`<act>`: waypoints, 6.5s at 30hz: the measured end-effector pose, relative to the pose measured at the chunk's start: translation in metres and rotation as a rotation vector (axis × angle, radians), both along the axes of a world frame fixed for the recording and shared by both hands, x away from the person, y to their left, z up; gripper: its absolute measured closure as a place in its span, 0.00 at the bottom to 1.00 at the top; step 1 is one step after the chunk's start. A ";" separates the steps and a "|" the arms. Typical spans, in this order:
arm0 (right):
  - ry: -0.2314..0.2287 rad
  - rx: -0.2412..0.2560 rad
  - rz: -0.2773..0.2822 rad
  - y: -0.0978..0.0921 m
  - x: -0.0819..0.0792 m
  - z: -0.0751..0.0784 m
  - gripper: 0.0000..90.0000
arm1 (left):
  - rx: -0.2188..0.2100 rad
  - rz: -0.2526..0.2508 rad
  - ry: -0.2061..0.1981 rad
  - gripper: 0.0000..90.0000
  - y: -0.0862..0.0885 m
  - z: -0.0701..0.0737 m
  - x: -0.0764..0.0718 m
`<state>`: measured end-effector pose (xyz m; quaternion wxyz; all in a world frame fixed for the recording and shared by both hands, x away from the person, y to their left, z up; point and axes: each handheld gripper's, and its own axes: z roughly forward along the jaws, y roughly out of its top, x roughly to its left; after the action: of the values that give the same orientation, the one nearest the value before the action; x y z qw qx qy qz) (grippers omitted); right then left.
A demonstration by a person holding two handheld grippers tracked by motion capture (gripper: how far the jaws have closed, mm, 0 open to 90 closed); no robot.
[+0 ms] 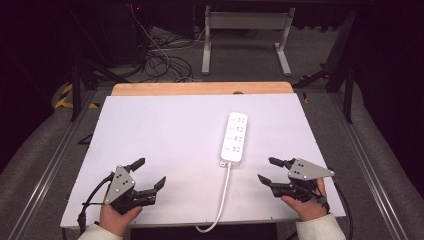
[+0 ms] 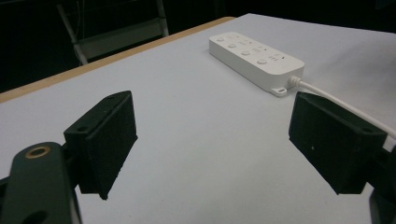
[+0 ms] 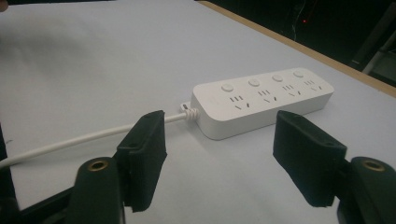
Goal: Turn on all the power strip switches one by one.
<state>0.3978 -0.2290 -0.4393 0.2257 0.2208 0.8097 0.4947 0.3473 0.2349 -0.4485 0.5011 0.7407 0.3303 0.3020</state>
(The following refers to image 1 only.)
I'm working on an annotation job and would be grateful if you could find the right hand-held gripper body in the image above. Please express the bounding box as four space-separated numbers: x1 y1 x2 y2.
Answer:
270 158 336 203

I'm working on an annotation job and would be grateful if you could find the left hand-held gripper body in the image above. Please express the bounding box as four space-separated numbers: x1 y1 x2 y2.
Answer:
104 164 158 215

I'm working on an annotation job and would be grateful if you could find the white power strip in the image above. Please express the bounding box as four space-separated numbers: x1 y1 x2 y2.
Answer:
219 111 249 168

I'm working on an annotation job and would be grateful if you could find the person's left hand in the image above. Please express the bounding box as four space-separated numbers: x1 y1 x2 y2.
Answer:
98 203 144 237

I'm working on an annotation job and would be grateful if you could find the person's right hand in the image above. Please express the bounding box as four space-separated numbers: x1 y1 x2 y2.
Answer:
280 177 331 222

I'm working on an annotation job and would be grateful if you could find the black metal stand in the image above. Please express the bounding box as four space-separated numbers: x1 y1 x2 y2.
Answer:
68 58 132 123
292 9 358 125

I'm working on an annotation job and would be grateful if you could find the dark computer tower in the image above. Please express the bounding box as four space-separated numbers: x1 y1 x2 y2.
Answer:
96 0 153 66

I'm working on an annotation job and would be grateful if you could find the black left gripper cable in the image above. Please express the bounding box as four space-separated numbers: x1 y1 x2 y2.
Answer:
76 171 116 235

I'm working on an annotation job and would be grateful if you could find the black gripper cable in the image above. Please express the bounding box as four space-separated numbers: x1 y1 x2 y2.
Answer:
328 168 355 240
76 171 116 235

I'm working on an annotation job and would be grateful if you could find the white power strip cable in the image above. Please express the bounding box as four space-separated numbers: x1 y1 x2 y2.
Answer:
195 162 233 234

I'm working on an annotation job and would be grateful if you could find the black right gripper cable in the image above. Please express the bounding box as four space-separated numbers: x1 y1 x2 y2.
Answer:
328 168 355 240

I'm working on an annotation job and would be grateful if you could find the aluminium floor rail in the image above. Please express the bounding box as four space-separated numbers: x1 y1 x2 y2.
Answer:
328 93 410 240
6 89 98 240

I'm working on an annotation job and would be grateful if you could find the tangle of floor cables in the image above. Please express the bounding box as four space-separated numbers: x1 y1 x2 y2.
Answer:
128 3 205 83

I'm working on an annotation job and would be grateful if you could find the white metal table frame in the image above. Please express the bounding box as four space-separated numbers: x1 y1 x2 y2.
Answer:
201 5 297 77

